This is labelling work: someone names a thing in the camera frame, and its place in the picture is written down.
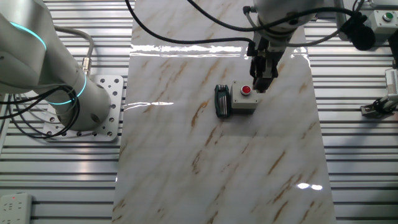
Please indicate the white power strip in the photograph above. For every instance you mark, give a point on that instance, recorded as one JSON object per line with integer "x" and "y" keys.
{"x": 15, "y": 208}

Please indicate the black device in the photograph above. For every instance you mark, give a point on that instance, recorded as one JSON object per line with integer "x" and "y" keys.
{"x": 393, "y": 53}

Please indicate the black ribbed connector block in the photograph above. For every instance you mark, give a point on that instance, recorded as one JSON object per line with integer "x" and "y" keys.
{"x": 222, "y": 102}

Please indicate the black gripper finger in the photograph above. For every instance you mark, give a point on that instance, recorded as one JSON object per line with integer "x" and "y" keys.
{"x": 255, "y": 73}
{"x": 269, "y": 74}

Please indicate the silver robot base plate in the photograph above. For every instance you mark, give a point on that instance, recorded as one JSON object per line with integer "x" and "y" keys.
{"x": 115, "y": 93}

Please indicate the white marble pattern mat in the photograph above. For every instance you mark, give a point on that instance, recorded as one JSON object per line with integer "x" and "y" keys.
{"x": 186, "y": 155}

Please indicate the grey metal box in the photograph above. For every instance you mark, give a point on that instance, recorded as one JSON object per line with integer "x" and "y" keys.
{"x": 384, "y": 3}

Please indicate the grey box with red button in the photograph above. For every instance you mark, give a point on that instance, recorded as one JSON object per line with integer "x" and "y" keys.
{"x": 242, "y": 104}

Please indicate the grey box with green button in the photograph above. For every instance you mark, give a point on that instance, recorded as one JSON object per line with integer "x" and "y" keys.
{"x": 385, "y": 26}

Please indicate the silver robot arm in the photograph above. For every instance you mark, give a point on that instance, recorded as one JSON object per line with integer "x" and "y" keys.
{"x": 31, "y": 53}

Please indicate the small silver finned camera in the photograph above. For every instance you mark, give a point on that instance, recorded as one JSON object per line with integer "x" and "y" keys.
{"x": 392, "y": 85}

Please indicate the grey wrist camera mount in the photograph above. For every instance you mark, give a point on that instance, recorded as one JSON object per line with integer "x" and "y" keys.
{"x": 342, "y": 18}

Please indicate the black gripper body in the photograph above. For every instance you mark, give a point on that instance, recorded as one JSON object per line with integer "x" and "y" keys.
{"x": 267, "y": 51}

